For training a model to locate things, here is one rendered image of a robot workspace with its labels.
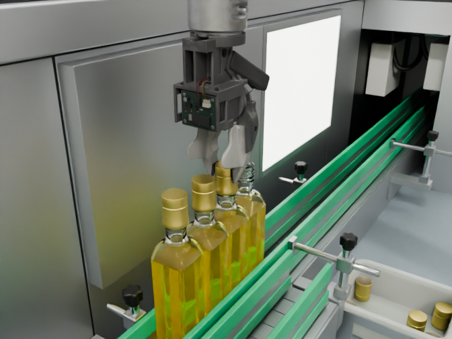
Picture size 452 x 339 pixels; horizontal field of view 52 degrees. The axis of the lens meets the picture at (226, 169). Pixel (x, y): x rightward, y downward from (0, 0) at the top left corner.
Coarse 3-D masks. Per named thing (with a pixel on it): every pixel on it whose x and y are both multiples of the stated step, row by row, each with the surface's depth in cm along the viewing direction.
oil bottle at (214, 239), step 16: (192, 224) 68; (208, 240) 66; (224, 240) 68; (208, 256) 66; (224, 256) 69; (208, 272) 67; (224, 272) 70; (208, 288) 68; (224, 288) 72; (208, 304) 69
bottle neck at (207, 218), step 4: (196, 212) 66; (208, 212) 66; (212, 212) 66; (196, 216) 66; (200, 216) 66; (204, 216) 66; (208, 216) 66; (212, 216) 66; (196, 220) 67; (200, 220) 66; (204, 220) 66; (208, 220) 66; (212, 220) 67; (196, 224) 67; (200, 224) 66; (204, 224) 66; (208, 224) 66; (212, 224) 67
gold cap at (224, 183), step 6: (216, 168) 69; (222, 168) 68; (216, 174) 69; (222, 174) 68; (228, 174) 68; (216, 180) 70; (222, 180) 69; (228, 180) 69; (216, 186) 70; (222, 186) 69; (228, 186) 69; (234, 186) 70; (216, 192) 70; (222, 192) 69; (228, 192) 69; (234, 192) 70
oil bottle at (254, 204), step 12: (240, 204) 75; (252, 204) 75; (264, 204) 78; (252, 216) 75; (264, 216) 79; (252, 228) 76; (264, 228) 80; (252, 240) 77; (252, 252) 78; (252, 264) 79
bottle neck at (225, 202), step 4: (220, 196) 70; (224, 196) 70; (228, 196) 70; (232, 196) 70; (220, 200) 71; (224, 200) 70; (228, 200) 70; (232, 200) 71; (220, 204) 71; (224, 204) 71; (228, 204) 71; (232, 204) 71; (220, 208) 71; (224, 208) 71; (228, 208) 71; (232, 208) 71
